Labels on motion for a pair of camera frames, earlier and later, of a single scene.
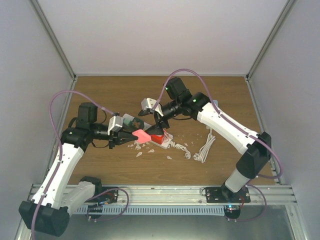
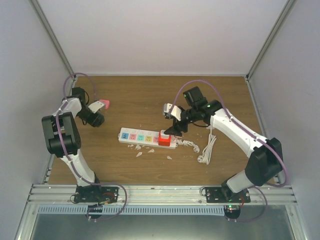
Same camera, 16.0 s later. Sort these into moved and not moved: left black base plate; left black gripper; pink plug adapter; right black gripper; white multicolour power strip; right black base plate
Moved: white multicolour power strip; left black gripper; pink plug adapter; right black gripper
Not moved: right black base plate; left black base plate
